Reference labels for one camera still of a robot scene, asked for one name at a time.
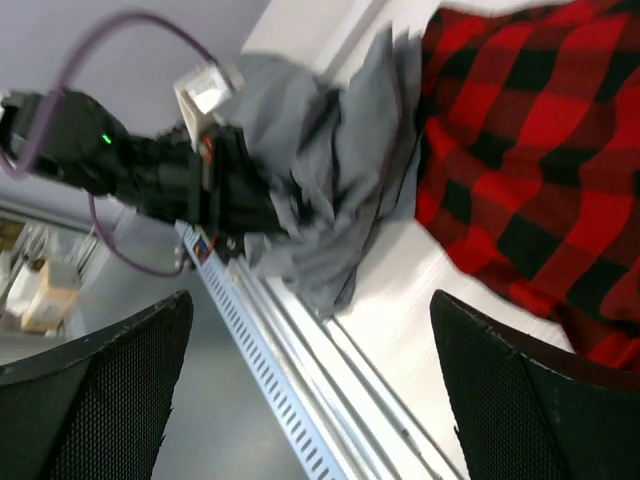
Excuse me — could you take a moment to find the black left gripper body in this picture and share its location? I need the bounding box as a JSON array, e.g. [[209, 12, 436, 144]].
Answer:
[[187, 126, 283, 238]]

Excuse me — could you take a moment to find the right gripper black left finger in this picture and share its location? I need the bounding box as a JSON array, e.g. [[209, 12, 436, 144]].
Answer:
[[1, 290, 194, 480]]

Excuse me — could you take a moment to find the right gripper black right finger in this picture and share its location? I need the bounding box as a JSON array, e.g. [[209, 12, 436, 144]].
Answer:
[[430, 290, 639, 479]]

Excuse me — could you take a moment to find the grey button shirt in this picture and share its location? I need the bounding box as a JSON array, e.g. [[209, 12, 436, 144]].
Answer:
[[220, 29, 422, 315]]

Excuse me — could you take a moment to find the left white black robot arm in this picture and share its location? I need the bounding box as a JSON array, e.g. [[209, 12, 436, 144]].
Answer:
[[32, 91, 283, 238]]

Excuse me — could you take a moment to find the red black plaid shirt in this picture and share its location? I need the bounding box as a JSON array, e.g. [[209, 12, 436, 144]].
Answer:
[[415, 1, 639, 373]]

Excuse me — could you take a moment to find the cardboard box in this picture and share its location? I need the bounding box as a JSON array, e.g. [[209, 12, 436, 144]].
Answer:
[[21, 260, 80, 333]]

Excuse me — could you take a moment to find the slotted grey cable duct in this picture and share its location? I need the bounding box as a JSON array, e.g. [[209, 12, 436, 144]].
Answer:
[[175, 222, 347, 479]]

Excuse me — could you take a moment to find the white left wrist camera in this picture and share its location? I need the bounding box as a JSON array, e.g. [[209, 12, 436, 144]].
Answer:
[[174, 62, 244, 149]]

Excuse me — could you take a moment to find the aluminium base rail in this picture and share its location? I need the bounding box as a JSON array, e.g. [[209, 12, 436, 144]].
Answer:
[[228, 259, 461, 479]]

